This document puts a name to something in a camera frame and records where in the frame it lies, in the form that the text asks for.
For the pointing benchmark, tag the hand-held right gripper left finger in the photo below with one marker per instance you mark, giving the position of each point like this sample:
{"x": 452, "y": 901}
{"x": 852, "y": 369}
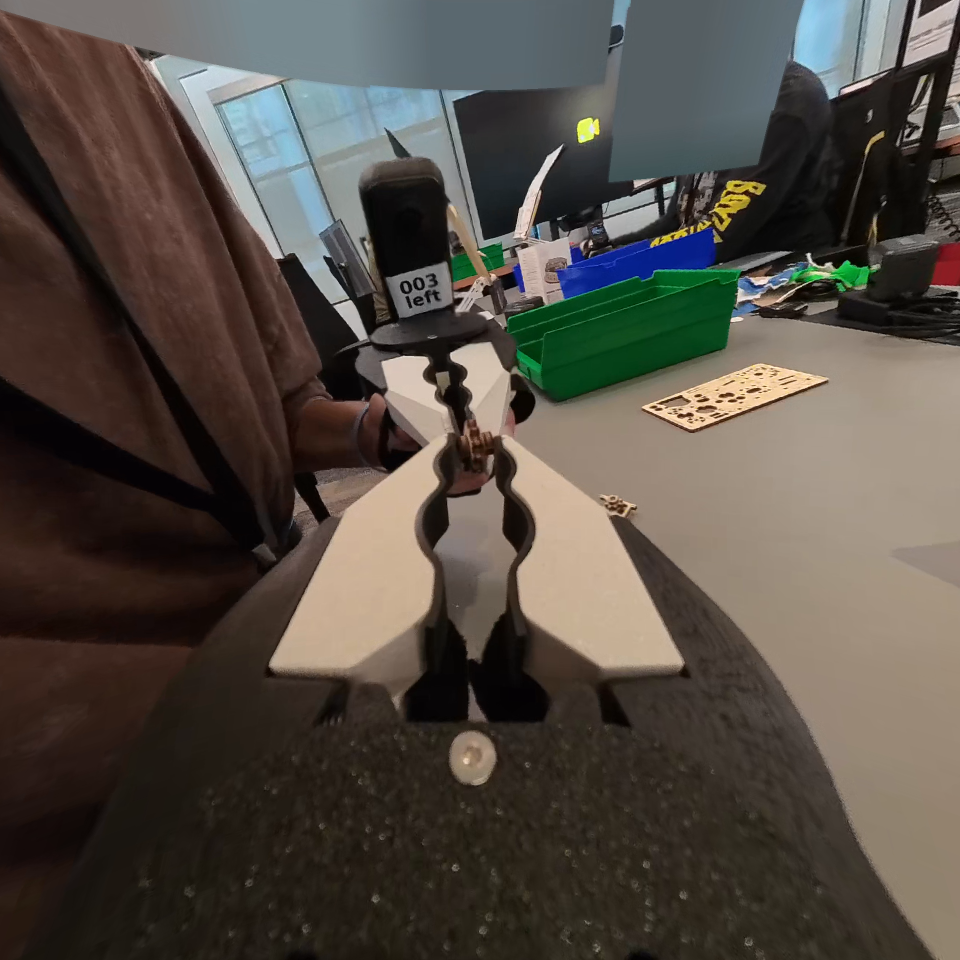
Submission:
{"x": 352, "y": 592}

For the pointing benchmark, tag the person's left forearm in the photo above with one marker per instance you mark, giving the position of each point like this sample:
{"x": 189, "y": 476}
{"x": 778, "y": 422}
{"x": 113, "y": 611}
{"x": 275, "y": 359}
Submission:
{"x": 322, "y": 435}

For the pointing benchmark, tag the small green plastic bin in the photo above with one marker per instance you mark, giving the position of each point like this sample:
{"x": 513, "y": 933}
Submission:
{"x": 480, "y": 259}

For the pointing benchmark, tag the large green plastic bin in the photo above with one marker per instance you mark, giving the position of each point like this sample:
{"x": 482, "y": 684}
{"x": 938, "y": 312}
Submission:
{"x": 622, "y": 337}

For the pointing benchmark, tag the green plastic scraps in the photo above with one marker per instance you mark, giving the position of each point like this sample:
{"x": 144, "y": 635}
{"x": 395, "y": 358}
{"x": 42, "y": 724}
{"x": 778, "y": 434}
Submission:
{"x": 840, "y": 274}

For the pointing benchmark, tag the large black monitor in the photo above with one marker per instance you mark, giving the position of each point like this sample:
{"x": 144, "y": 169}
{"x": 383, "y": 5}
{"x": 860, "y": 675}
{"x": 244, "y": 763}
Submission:
{"x": 525, "y": 165}

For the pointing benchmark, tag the wooden model plate with gear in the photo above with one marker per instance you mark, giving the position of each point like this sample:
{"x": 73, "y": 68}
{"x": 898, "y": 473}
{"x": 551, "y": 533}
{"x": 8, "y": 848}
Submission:
{"x": 619, "y": 505}

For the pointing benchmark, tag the white paper card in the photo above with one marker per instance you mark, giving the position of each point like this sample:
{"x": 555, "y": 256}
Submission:
{"x": 538, "y": 191}

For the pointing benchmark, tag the black device box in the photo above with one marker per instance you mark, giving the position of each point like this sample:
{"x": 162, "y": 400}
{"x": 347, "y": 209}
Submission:
{"x": 896, "y": 270}

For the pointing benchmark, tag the small wooden gear assembly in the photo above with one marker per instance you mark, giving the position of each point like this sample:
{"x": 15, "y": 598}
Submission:
{"x": 474, "y": 448}

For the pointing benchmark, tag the grey monitor panel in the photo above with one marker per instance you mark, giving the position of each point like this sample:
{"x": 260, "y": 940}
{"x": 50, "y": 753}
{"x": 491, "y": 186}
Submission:
{"x": 341, "y": 259}

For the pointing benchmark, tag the blue plastic bin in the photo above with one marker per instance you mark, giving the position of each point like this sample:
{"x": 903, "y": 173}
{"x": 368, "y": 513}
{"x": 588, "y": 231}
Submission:
{"x": 637, "y": 262}

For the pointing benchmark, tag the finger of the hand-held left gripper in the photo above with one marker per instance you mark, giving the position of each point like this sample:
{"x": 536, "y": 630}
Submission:
{"x": 491, "y": 390}
{"x": 412, "y": 397}

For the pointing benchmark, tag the white printed box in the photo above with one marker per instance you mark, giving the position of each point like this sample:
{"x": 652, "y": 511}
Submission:
{"x": 544, "y": 270}

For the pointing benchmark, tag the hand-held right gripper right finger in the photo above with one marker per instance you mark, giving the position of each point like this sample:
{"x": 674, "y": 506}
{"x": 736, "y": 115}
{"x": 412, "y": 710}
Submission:
{"x": 600, "y": 592}

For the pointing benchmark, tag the person's left hand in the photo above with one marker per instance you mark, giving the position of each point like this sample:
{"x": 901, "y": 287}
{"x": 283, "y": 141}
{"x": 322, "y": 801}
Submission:
{"x": 377, "y": 420}

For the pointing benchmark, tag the wooden sheet with cutouts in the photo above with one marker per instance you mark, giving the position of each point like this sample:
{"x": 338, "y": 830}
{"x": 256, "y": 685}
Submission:
{"x": 735, "y": 396}

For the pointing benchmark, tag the framed paper sign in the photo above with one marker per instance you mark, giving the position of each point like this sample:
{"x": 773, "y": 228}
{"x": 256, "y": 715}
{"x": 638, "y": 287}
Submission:
{"x": 934, "y": 30}

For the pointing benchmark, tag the black office chair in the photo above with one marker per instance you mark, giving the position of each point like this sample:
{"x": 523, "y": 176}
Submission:
{"x": 315, "y": 322}

